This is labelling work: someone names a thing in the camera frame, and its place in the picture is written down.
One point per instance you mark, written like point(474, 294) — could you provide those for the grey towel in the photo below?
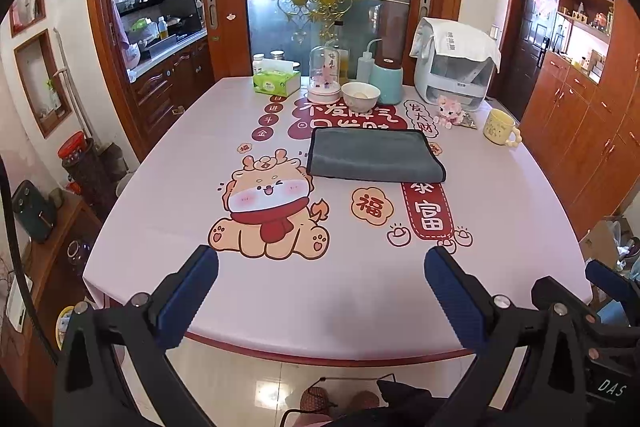
point(372, 154)

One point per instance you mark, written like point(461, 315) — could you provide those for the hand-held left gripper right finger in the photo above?
point(457, 297)

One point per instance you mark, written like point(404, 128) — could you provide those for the white squeeze bottle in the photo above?
point(364, 64)

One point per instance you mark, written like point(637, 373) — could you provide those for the pink printed tablecloth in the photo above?
point(310, 287)

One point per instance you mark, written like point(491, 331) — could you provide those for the wooden wall cabinet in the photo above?
point(585, 97)

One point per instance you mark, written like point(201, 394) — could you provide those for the glass dome with pink figure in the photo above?
point(325, 74)

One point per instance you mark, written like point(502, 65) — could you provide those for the pink plush toy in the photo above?
point(450, 109)

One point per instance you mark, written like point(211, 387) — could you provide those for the cardboard box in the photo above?
point(602, 244)

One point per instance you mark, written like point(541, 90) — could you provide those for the white countertop appliance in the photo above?
point(452, 77)

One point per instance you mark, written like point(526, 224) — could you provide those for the dark cloth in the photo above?
point(405, 394)

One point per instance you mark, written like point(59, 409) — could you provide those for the white pill bottle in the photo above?
point(278, 55)
point(258, 64)

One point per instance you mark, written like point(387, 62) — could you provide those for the person's foot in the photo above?
point(362, 402)
point(315, 403)

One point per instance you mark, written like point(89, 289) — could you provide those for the white bowl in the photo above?
point(360, 94)

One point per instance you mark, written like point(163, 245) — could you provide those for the dark green air fryer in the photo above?
point(35, 212)

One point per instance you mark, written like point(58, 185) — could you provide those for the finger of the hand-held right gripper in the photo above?
point(615, 279)
point(552, 292)

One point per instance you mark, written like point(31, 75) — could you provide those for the dark glass jar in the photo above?
point(77, 251)

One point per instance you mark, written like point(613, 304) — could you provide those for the green tissue box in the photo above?
point(276, 82)

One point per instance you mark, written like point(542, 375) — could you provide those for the wooden kitchen cabinets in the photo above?
point(155, 17)

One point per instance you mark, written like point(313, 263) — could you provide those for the dark wooden door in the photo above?
point(532, 27)

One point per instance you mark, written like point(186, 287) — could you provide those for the red lid glass jar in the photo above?
point(75, 154)

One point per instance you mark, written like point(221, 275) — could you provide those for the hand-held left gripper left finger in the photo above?
point(187, 297)

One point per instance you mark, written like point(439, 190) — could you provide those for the glass oil bottle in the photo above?
point(341, 52)

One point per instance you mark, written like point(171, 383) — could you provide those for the wooden side cabinet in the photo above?
point(50, 277)

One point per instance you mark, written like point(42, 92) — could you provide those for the yellow mug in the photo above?
point(500, 127)

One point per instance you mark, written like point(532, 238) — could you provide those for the white cloth cover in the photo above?
point(462, 39)

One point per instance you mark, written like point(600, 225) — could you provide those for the mint green canister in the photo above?
point(388, 82)

